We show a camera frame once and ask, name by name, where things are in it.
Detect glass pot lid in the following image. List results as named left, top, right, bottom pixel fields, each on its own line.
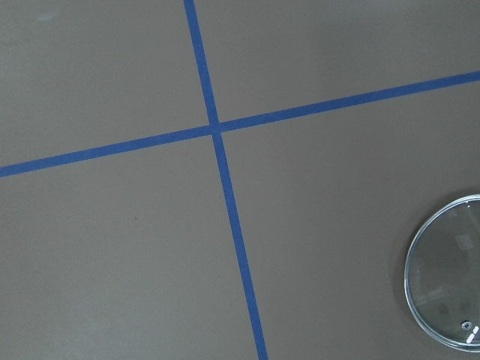
left=403, top=194, right=479, bottom=353

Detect blue tape strip lengthwise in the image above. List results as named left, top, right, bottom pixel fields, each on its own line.
left=184, top=1, right=269, bottom=359

